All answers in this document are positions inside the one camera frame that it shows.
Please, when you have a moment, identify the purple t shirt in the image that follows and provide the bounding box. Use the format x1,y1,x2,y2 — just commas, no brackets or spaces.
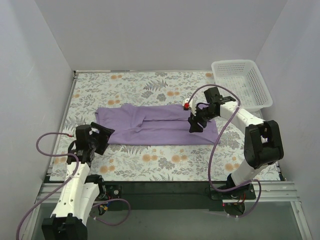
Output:
95,103,219,146

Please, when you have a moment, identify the white plastic basket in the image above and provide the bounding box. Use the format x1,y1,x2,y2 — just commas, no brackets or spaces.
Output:
211,59,273,112

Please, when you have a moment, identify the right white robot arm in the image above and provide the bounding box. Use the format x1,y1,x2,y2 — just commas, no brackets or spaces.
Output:
182,84,284,199

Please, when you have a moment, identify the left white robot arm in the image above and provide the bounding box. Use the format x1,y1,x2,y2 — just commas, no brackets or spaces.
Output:
41,122,114,240

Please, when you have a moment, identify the floral patterned table mat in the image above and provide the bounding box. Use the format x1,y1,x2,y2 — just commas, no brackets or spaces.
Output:
63,72,244,181

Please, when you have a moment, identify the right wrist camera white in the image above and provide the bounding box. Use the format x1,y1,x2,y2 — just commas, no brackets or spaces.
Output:
182,98,197,116

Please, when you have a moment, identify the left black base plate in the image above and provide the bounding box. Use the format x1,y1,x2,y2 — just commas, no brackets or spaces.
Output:
98,184,123,201

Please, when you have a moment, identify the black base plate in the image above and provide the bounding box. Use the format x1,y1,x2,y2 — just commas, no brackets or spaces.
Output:
204,184,256,201
98,184,123,201

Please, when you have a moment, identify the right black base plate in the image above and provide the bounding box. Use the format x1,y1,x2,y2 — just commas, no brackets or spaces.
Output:
204,184,256,201

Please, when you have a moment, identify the aluminium frame rail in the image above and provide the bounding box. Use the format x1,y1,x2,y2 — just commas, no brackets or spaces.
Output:
36,181,301,203

